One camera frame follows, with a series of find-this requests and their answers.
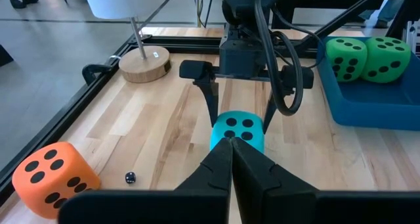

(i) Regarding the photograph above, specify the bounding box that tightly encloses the large green foam die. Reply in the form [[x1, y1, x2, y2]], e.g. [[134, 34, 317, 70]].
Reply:
[[360, 36, 411, 84], [325, 37, 368, 83]]

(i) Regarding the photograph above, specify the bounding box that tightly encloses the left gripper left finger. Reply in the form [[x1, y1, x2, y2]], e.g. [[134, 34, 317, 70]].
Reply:
[[58, 137, 234, 224]]

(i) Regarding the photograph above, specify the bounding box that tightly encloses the black aluminium table frame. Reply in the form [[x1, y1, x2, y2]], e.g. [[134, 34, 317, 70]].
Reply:
[[0, 35, 329, 205]]

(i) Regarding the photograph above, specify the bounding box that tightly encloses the white shade wooden base lamp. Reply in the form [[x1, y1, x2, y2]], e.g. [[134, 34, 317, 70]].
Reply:
[[81, 0, 171, 83]]

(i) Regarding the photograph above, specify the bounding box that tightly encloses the large teal foam die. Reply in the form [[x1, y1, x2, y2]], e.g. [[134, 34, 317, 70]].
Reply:
[[209, 110, 265, 154]]

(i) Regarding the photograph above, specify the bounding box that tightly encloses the large orange foam die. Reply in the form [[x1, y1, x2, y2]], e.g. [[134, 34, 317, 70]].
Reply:
[[12, 141, 101, 220]]

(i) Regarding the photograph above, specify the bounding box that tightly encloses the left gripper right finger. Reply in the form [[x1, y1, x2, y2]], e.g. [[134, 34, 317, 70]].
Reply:
[[231, 137, 420, 224]]

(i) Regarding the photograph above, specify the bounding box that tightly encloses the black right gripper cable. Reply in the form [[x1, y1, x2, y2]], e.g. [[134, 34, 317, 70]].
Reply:
[[252, 0, 305, 117]]

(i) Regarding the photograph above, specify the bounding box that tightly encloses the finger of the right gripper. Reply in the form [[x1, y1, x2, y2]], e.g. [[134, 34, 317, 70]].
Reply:
[[262, 91, 280, 135], [193, 81, 220, 128]]

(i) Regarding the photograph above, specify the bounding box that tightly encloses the black frame clamp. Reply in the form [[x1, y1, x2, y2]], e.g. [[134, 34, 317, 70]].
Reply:
[[81, 63, 113, 85]]

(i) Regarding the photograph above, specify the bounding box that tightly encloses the blue plastic tray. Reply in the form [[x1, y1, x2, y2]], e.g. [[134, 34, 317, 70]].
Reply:
[[316, 36, 420, 131]]

